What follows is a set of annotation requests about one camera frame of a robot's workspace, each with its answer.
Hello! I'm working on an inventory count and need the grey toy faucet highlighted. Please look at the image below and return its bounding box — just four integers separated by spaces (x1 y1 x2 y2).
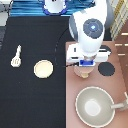
111 92 128 111

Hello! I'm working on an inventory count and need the cream slotted spatula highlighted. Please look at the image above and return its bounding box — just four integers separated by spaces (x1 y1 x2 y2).
11 46 21 67

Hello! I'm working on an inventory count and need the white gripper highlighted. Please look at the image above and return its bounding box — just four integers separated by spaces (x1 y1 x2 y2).
66 44 111 66

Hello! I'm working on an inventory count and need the black burner front right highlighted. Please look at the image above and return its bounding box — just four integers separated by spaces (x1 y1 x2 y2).
98 62 115 76

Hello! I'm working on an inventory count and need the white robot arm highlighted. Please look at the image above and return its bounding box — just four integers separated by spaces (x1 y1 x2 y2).
66 0 110 66

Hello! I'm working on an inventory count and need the cream round plate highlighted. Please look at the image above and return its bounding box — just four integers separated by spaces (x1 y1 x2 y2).
34 60 54 78

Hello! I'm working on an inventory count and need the blue white robot base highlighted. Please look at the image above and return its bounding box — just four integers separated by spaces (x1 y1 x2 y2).
43 0 66 15

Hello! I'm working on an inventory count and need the pink toy stove top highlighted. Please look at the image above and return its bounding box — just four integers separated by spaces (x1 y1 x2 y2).
66 41 126 128

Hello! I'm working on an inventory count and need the pink toy pot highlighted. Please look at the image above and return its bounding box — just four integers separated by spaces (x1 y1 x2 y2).
74 66 93 78

